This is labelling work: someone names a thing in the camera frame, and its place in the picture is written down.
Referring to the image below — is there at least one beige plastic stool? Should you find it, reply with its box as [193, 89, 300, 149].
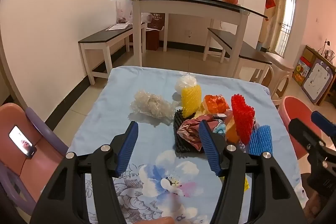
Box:
[259, 52, 294, 101]

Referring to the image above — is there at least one clear plastic jar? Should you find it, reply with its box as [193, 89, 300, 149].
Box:
[115, 0, 132, 24]

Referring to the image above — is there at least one brown cardboard box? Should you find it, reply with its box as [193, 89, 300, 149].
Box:
[303, 46, 319, 62]

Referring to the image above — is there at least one patterned paper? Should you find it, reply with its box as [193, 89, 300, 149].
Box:
[177, 114, 210, 151]
[210, 119, 227, 136]

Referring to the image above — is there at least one pink plastic basin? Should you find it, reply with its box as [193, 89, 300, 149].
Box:
[278, 96, 325, 161]

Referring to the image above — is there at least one red foam fruit net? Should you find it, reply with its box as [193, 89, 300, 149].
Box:
[231, 94, 256, 146]

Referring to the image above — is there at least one crumpled clear plastic wrap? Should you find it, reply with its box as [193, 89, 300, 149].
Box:
[130, 90, 175, 120]

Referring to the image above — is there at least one white table with glass top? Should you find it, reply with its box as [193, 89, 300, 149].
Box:
[110, 0, 268, 77]

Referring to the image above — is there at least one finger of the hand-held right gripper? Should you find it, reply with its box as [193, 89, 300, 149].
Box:
[289, 118, 329, 155]
[311, 111, 336, 141]

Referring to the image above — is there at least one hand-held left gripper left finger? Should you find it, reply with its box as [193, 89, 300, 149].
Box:
[30, 121, 139, 224]

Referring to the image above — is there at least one crumpled orange plastic bag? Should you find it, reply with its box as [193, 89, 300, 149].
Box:
[201, 94, 230, 115]

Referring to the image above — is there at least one white bench with dark seat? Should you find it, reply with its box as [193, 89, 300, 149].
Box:
[78, 22, 147, 85]
[202, 28, 272, 83]

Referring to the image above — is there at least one black foam fruit net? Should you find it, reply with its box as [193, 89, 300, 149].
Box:
[173, 109, 206, 153]

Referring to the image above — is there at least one dark red gift box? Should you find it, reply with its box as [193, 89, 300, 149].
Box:
[146, 13, 166, 51]

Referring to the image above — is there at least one white foam fruit net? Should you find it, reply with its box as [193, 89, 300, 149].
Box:
[175, 74, 198, 94]

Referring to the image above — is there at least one purple framed drawing board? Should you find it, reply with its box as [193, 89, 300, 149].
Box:
[301, 57, 336, 105]

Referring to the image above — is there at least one light blue floral tablecloth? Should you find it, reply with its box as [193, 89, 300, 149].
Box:
[66, 66, 310, 224]

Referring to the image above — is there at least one blue foam fruit net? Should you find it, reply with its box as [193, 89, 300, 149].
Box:
[247, 125, 273, 156]

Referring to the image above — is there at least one printed fruit carton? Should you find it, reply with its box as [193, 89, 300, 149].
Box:
[293, 56, 313, 86]

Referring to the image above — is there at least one white plastic bag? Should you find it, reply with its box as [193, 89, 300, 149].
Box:
[142, 12, 153, 28]

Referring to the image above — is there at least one wooden desk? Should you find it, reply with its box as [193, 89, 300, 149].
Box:
[306, 44, 336, 106]

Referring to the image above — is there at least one smartphone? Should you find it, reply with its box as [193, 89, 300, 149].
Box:
[9, 125, 37, 160]

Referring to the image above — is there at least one pink and purple chair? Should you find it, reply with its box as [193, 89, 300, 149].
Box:
[0, 103, 69, 216]

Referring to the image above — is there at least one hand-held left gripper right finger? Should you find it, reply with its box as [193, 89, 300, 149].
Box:
[199, 120, 307, 224]

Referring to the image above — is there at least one orange plastic wrapper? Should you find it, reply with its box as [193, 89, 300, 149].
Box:
[224, 110, 240, 143]

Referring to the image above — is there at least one paper sheet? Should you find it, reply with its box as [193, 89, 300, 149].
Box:
[106, 24, 132, 31]

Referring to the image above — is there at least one white glass door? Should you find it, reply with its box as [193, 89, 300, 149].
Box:
[274, 0, 298, 56]

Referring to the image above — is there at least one yellow foam fruit net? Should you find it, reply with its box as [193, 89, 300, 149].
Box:
[181, 84, 202, 119]

